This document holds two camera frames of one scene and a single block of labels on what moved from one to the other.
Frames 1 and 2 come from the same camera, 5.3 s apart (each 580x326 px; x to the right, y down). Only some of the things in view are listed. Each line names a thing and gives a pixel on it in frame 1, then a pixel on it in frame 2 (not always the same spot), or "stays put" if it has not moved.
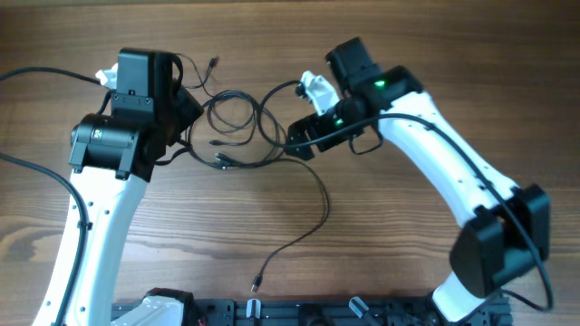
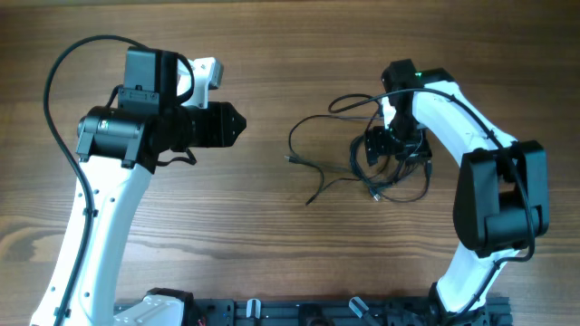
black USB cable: [231, 129] to [373, 186]
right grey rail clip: [357, 305] stays put
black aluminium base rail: [333, 311] stays put
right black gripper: [300, 136] to [375, 145]
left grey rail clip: [254, 308] stays put
